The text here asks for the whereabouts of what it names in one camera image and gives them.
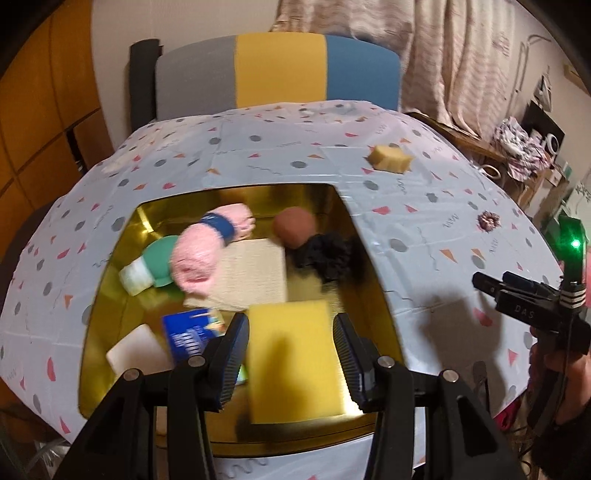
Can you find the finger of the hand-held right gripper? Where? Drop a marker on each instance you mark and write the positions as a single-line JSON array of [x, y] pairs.
[[488, 284], [526, 282]]

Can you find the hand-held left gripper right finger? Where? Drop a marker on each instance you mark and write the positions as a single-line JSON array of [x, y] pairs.
[[351, 364]]

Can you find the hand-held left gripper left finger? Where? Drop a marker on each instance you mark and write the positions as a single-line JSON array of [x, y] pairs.
[[231, 364]]

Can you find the blue tissue packet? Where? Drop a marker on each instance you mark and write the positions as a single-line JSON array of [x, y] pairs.
[[184, 332]]

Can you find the large yellow sponge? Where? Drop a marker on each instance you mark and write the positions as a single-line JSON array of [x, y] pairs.
[[291, 369]]

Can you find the beige cloth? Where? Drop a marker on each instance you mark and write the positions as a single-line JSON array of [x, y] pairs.
[[258, 272]]

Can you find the white foam sponge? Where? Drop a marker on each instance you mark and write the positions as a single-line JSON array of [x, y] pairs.
[[134, 355]]

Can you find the black fluffy scrunchie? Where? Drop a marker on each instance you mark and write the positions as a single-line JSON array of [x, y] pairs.
[[328, 254]]

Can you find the pink yarn skein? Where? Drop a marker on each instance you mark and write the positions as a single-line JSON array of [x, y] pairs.
[[198, 249]]

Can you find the gold tray box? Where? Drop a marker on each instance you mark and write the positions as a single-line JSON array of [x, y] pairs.
[[300, 198]]

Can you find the person's right forearm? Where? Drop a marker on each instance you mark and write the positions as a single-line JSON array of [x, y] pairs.
[[568, 443]]

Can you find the person's right hand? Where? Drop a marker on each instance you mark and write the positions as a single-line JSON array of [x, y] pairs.
[[579, 378]]

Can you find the pink striped scrunchie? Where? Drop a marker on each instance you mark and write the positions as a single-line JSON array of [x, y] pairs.
[[487, 219]]

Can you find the green and white bottle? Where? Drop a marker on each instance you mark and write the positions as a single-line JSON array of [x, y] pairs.
[[157, 258]]

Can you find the pile of patterned clothes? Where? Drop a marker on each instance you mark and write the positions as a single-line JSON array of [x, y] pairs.
[[521, 147]]

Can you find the wooden desk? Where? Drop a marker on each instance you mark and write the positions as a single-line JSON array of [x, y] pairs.
[[461, 138]]

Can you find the brown ball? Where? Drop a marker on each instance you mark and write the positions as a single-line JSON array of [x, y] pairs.
[[295, 226]]

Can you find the small yellow sponge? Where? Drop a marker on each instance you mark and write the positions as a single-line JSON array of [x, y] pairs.
[[390, 159]]

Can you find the black monitor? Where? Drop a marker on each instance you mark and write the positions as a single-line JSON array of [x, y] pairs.
[[545, 122]]

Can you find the white clothes iron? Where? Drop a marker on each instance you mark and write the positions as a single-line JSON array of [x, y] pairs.
[[545, 92]]

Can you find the patterned light blue tablecloth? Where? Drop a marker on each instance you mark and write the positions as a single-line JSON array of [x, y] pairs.
[[286, 152]]

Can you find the beige patterned curtain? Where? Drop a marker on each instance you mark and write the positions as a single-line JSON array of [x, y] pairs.
[[461, 55]]

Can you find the grey yellow blue chair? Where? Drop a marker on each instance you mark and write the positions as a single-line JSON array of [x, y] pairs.
[[277, 69]]

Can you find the wooden cabinet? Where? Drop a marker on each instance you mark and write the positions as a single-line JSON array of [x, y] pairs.
[[41, 115]]

